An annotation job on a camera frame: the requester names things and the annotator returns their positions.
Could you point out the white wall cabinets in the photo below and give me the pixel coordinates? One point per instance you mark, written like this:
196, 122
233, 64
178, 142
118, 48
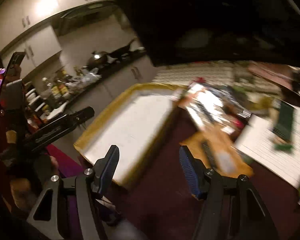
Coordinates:
40, 7

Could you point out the white plastic bag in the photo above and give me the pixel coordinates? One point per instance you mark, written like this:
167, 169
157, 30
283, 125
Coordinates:
86, 78

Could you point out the yellow rimmed tray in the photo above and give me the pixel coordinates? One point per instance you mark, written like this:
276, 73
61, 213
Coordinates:
130, 130

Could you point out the black cookware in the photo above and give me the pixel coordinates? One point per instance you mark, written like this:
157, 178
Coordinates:
120, 51

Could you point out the white base cabinets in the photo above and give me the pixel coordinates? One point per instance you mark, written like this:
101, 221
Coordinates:
120, 85

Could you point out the row of condiment bottles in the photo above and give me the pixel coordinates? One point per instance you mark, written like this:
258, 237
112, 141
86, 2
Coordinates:
57, 85

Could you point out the orange snack packet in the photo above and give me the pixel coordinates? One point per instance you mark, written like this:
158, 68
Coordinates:
215, 150

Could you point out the metal kettle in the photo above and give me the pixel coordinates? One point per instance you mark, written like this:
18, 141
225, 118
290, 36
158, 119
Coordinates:
99, 59

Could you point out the green snack packet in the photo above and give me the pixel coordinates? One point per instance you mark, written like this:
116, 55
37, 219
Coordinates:
283, 122

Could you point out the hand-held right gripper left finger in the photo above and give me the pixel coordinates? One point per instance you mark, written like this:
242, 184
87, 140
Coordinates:
107, 172

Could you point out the range hood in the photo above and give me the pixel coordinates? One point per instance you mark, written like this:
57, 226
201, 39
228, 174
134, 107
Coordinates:
90, 8

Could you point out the black smartphone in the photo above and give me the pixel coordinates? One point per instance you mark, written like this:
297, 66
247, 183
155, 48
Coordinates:
15, 61

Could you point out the black monitor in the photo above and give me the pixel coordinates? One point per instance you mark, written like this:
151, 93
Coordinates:
190, 17

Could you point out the pile of mixed snack packets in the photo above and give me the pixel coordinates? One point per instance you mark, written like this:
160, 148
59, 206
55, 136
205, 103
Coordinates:
210, 105

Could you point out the white keyboard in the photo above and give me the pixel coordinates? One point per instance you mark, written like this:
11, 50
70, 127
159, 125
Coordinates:
180, 76

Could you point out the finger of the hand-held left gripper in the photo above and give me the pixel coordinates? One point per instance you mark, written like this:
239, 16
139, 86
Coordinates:
50, 133
81, 116

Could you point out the row of white plates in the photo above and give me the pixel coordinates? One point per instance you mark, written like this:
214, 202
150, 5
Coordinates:
33, 100

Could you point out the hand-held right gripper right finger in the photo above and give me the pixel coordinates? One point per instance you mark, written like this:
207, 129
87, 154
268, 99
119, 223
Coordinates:
190, 172

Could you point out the handwritten notebook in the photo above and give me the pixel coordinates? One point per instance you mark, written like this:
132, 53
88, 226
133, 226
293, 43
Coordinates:
260, 140

